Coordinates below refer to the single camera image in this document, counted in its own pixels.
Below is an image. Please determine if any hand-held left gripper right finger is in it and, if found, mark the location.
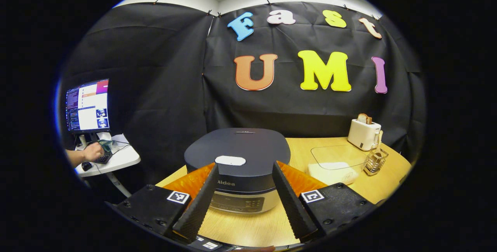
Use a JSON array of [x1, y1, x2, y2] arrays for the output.
[[272, 161, 377, 241]]

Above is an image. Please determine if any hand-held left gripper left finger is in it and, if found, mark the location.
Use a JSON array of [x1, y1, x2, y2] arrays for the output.
[[116, 163, 220, 243]]

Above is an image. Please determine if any white side table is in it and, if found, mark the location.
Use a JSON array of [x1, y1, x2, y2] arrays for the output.
[[75, 134, 141, 198]]

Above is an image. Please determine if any computer monitor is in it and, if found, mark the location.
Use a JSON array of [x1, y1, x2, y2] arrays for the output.
[[65, 79, 111, 134]]

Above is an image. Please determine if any metal wire chopstick holder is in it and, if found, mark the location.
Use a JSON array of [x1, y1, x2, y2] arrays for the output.
[[363, 148, 389, 176]]

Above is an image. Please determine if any wooden spoon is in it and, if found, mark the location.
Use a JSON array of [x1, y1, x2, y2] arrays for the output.
[[373, 130, 384, 158]]

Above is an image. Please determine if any black backdrop cloth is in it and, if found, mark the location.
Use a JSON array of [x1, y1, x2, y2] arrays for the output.
[[58, 0, 426, 184]]

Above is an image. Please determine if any clear plastic container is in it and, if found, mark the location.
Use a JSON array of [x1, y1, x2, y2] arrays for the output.
[[307, 144, 373, 186]]

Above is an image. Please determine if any black and silver rice cooker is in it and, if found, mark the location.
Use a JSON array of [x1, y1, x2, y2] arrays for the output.
[[184, 128, 291, 214]]

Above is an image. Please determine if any white toaster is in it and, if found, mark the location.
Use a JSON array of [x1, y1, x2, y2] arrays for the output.
[[347, 118, 382, 151]]

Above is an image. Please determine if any black keyboard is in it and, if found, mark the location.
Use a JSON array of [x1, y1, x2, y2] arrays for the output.
[[93, 149, 113, 164]]

